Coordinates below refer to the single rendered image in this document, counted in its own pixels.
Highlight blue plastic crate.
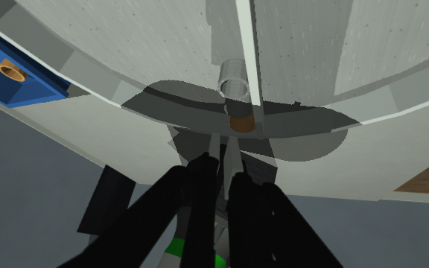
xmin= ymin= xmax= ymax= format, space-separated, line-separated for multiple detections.
xmin=0 ymin=37 xmax=72 ymax=108

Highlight bronze bushing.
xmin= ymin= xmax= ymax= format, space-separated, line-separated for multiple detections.
xmin=0 ymin=59 xmax=29 ymax=81
xmin=229 ymin=113 xmax=255 ymax=133

